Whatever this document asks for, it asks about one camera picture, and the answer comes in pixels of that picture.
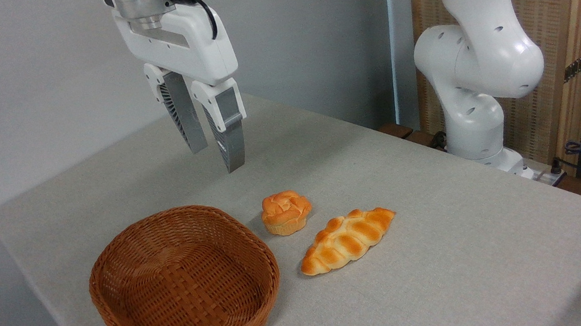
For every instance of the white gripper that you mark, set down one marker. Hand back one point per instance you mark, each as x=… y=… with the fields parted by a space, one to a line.
x=189 y=46

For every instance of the round knotted bread bun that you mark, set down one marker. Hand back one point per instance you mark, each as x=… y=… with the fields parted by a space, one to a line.
x=285 y=211

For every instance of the brown woven wicker basket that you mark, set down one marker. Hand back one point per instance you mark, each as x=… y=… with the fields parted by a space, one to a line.
x=184 y=287

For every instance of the long braided bread loaf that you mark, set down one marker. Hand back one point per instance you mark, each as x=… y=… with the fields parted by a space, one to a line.
x=346 y=240

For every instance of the brown wooden bench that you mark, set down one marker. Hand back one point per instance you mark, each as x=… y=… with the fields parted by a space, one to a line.
x=402 y=131

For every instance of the white power strip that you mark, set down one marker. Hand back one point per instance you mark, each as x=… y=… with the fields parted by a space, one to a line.
x=546 y=173

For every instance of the black metal screen hinge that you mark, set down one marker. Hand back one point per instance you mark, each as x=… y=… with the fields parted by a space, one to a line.
x=578 y=65

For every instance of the white vertical wall conduit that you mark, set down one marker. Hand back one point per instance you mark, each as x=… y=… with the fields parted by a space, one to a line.
x=394 y=36

